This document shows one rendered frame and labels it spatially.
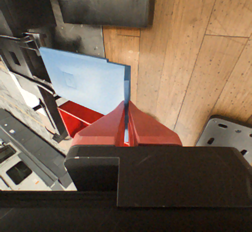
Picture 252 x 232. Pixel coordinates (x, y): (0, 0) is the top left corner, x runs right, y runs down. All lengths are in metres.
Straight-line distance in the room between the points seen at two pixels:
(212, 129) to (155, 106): 0.09
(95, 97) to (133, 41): 0.11
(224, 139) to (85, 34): 0.29
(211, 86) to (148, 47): 0.10
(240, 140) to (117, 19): 0.23
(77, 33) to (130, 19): 0.13
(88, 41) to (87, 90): 0.13
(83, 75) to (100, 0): 0.11
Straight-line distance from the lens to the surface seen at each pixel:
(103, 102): 0.16
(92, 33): 0.27
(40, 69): 0.32
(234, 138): 0.24
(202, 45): 0.19
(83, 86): 0.17
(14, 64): 0.37
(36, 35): 0.24
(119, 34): 0.23
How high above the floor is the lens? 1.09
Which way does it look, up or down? 43 degrees down
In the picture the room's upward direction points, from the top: 134 degrees counter-clockwise
